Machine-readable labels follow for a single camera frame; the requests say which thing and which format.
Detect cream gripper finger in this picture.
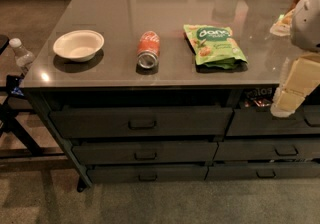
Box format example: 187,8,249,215
270,53,320,118

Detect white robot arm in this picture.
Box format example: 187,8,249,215
270,0,320,118

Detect snack packets in drawer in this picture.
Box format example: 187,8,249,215
243,87,274,107

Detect green snack bag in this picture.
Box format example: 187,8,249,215
183,24,247,70

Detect red soda can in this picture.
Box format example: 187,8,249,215
137,31,160,69

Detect white paper bowl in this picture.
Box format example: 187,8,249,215
53,30,104,62

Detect clear plastic water bottle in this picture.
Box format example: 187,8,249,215
9,38,35,75

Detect black stand with phone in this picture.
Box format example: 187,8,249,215
0,34,64,161

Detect dark cabinet frame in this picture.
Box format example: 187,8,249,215
23,0,320,188

